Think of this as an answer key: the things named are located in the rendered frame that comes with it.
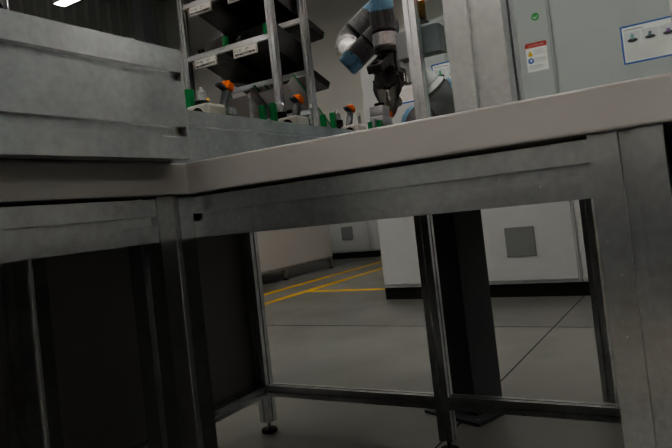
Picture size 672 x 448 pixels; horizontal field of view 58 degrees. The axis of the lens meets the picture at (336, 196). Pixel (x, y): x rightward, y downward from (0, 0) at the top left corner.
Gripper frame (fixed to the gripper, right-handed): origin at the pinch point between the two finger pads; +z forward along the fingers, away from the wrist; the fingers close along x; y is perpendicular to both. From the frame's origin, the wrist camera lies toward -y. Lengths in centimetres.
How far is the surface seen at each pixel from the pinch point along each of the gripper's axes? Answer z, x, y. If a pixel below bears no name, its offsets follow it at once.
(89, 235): 27, -33, -132
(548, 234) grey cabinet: 62, 19, 293
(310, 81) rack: -12.1, 19.4, -11.8
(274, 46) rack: -19.6, 19.2, -28.8
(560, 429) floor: 107, -29, 42
